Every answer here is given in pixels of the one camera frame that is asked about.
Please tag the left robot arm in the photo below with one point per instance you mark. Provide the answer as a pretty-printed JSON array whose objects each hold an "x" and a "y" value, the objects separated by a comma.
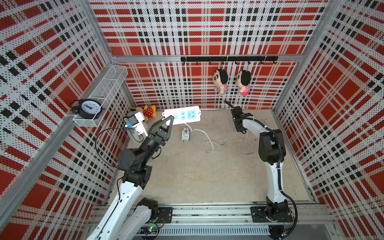
[{"x": 116, "y": 224}]

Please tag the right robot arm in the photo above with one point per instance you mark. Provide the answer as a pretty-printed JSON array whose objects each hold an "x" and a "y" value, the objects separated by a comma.
[{"x": 271, "y": 151}]

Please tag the white power strip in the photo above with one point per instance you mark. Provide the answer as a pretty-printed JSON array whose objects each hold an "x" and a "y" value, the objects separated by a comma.
[{"x": 183, "y": 115}]

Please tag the plush doll blue shorts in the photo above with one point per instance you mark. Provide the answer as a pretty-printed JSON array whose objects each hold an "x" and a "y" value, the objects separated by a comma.
[{"x": 220, "y": 80}]

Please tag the red yellow plush toy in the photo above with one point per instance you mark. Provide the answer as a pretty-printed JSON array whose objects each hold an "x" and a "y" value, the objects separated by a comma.
[{"x": 148, "y": 112}]

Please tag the white wire basket shelf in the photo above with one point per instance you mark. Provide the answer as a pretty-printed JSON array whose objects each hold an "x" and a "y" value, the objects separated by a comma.
[{"x": 104, "y": 91}]

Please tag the small white alarm clock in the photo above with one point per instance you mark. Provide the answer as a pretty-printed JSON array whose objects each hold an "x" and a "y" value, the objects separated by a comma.
[{"x": 186, "y": 134}]

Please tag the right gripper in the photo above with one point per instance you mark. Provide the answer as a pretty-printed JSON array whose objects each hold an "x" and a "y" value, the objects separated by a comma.
[{"x": 240, "y": 129}]

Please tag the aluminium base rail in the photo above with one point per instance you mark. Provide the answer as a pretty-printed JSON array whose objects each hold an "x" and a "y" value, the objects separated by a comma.
[{"x": 230, "y": 220}]

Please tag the plush doll pink shorts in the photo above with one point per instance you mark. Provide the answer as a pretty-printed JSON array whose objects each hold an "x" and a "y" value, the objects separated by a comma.
[{"x": 243, "y": 79}]

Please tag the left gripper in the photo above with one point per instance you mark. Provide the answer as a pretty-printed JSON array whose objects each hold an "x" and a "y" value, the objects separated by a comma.
[{"x": 156, "y": 133}]

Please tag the grey husky plush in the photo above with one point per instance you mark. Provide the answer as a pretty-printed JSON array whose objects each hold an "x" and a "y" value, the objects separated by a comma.
[{"x": 134, "y": 135}]

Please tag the black hook rail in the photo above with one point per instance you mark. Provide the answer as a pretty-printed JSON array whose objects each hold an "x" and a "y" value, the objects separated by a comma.
[{"x": 222, "y": 59}]

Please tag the black round clock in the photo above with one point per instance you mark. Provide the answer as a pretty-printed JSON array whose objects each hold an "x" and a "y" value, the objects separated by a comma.
[{"x": 87, "y": 109}]

